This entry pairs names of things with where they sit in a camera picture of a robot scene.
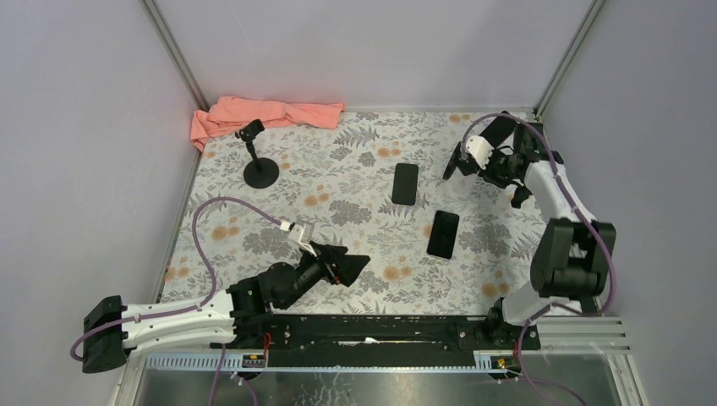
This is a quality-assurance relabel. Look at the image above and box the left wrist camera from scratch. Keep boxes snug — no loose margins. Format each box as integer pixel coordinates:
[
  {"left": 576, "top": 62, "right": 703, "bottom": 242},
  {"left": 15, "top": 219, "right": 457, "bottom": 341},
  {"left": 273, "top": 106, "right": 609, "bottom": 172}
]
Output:
[{"left": 279, "top": 221, "right": 318, "bottom": 257}]

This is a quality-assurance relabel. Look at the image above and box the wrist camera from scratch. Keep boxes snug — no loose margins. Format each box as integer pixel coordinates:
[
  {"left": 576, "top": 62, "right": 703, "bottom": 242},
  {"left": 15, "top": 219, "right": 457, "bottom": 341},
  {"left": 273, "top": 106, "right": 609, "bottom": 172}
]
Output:
[
  {"left": 464, "top": 135, "right": 495, "bottom": 170},
  {"left": 279, "top": 221, "right": 318, "bottom": 257}
]

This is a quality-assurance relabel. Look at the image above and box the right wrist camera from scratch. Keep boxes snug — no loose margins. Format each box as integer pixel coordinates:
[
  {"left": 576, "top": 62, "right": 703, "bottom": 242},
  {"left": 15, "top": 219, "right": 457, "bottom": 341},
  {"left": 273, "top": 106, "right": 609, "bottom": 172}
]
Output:
[{"left": 464, "top": 135, "right": 495, "bottom": 170}]

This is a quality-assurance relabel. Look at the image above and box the black round-base stand left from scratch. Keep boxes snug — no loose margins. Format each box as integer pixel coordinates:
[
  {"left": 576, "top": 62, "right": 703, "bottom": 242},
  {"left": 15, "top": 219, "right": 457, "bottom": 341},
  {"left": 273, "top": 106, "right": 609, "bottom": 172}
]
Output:
[{"left": 235, "top": 119, "right": 280, "bottom": 189}]

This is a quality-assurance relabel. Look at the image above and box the aluminium frame profile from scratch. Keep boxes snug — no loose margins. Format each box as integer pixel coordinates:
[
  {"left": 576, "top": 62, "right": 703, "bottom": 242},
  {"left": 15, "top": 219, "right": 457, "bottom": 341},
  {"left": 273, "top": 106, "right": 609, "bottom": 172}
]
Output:
[{"left": 129, "top": 315, "right": 632, "bottom": 354}]

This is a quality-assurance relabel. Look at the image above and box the purple phone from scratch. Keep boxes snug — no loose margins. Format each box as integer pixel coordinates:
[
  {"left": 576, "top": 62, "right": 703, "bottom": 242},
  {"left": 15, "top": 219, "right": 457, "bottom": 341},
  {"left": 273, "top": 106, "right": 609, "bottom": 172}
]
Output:
[{"left": 480, "top": 116, "right": 517, "bottom": 148}]

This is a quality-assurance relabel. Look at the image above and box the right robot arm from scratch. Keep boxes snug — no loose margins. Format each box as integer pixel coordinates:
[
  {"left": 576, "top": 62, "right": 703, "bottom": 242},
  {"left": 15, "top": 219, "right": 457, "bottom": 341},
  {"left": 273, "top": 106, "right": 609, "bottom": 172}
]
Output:
[{"left": 464, "top": 117, "right": 616, "bottom": 348}]

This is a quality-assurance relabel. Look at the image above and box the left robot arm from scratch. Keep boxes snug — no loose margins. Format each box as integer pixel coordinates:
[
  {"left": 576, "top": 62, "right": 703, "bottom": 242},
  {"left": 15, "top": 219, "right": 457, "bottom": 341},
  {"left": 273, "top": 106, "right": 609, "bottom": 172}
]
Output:
[{"left": 71, "top": 243, "right": 370, "bottom": 374}]

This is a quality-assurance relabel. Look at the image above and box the pink cloth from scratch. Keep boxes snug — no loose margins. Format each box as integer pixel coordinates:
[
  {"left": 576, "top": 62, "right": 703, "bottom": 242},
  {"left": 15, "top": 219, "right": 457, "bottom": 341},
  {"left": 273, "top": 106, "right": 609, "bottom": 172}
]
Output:
[{"left": 189, "top": 96, "right": 345, "bottom": 151}]

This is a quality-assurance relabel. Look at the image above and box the black phone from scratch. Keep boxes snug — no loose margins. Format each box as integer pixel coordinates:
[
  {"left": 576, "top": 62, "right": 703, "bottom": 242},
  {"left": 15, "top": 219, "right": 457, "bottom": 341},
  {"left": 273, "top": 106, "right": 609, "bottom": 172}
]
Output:
[
  {"left": 391, "top": 163, "right": 419, "bottom": 206},
  {"left": 427, "top": 211, "right": 460, "bottom": 260}
]

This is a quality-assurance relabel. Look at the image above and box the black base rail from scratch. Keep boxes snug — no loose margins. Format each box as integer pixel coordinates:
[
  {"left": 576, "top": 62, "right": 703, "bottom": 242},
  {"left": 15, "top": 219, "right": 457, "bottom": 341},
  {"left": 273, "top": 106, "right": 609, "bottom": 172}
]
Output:
[{"left": 210, "top": 310, "right": 542, "bottom": 369}]

